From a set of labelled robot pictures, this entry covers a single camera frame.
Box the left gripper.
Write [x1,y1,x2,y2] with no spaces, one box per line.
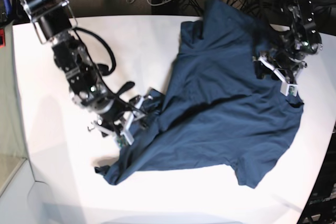
[252,0,322,83]

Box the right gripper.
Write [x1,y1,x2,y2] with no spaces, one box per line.
[51,28,155,137]

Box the dark blue t-shirt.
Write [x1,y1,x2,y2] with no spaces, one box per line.
[95,0,304,188]

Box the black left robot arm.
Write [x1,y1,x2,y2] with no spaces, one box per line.
[254,0,322,85]

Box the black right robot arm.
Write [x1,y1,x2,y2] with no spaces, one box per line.
[20,0,147,144]

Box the red black device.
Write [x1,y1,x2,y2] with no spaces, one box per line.
[0,28,6,48]

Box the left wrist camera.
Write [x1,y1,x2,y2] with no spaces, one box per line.
[280,82,298,97]

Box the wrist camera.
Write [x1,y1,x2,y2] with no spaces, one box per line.
[115,133,134,149]
[280,82,298,97]

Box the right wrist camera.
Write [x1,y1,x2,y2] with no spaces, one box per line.
[115,133,134,149]

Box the blue handled tool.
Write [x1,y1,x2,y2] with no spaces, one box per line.
[3,0,12,16]

